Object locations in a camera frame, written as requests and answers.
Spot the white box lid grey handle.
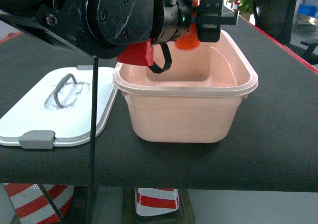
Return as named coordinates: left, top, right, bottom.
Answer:
left=0, top=65, right=119, bottom=149

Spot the orange cylindrical capacitor 4680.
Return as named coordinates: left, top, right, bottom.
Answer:
left=174, top=0, right=200, bottom=50

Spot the black mesh chair right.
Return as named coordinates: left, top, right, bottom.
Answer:
left=252, top=0, right=318, bottom=65

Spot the black cable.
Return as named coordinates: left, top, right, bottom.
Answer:
left=85, top=42, right=172, bottom=224

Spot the pink plastic box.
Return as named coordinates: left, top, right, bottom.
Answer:
left=113, top=31, right=258, bottom=143

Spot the red white traffic cone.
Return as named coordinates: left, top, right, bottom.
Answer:
left=123, top=188, right=196, bottom=224

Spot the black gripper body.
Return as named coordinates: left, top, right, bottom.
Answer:
left=151, top=0, right=239, bottom=45

